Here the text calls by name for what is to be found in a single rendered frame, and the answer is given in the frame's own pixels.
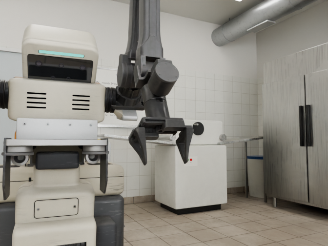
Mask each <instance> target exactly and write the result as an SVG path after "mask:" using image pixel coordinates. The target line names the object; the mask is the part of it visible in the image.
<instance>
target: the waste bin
mask: <svg viewBox="0 0 328 246"><path fill-rule="evenodd" d="M247 173H248V185H249V195H250V196H253V197H258V198H264V165H263V156H247Z"/></svg>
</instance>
